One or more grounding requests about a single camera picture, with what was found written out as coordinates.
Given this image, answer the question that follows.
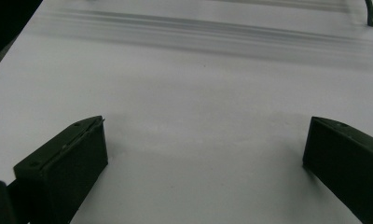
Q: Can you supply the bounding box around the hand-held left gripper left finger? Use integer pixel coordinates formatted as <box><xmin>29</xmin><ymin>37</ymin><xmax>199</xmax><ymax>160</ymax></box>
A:
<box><xmin>12</xmin><ymin>115</ymin><xmax>109</xmax><ymax>224</ymax></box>

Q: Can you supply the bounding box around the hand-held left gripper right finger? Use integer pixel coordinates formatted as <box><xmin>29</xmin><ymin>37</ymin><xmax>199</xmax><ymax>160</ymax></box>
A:
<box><xmin>302</xmin><ymin>116</ymin><xmax>373</xmax><ymax>224</ymax></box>

